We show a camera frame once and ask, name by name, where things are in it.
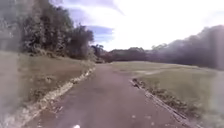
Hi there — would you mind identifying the distant tree line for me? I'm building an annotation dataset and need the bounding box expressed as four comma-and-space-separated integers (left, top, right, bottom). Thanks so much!
99, 24, 224, 71

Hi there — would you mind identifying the grass field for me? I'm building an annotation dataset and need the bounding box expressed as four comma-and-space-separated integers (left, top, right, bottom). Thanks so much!
109, 60, 224, 128

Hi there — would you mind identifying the wood of trees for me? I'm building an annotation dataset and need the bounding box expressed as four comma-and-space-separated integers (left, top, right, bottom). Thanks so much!
0, 0, 108, 64

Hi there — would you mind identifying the grass slope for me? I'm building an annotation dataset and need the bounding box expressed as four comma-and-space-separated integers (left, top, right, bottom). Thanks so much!
0, 49, 96, 114

